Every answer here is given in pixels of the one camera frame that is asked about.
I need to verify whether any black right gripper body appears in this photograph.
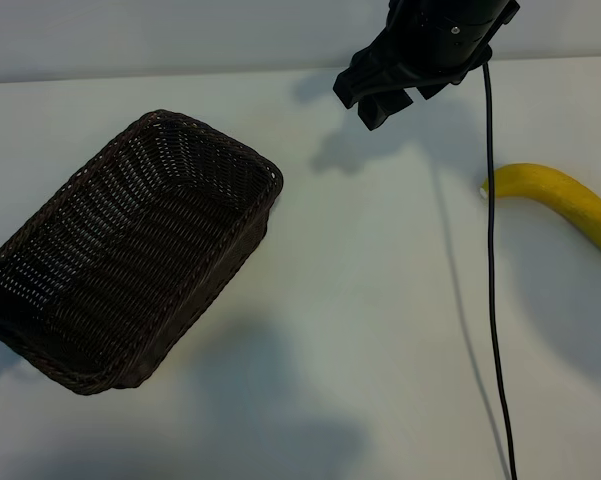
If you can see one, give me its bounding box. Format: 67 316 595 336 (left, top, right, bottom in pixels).
374 0 524 101

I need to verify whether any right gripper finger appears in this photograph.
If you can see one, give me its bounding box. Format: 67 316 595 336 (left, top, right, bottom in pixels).
332 47 406 109
357 88 415 132

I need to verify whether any long thin black cable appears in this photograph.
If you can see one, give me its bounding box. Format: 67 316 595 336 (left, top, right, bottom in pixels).
481 62 519 480

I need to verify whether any yellow banana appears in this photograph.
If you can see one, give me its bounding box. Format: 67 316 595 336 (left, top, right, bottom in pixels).
479 162 601 264

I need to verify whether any dark brown wicker basket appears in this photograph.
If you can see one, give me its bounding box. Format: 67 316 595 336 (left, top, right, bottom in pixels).
0 108 285 397

